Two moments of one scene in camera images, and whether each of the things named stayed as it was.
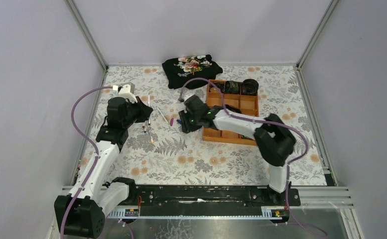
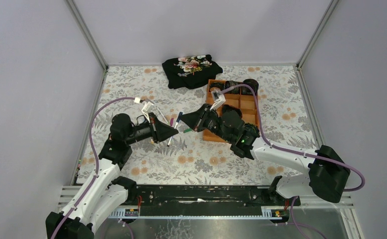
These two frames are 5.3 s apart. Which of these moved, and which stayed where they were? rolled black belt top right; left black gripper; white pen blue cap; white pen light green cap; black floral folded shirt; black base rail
Moved: left black gripper; white pen blue cap
Stayed: black base rail; rolled black belt top right; white pen light green cap; black floral folded shirt
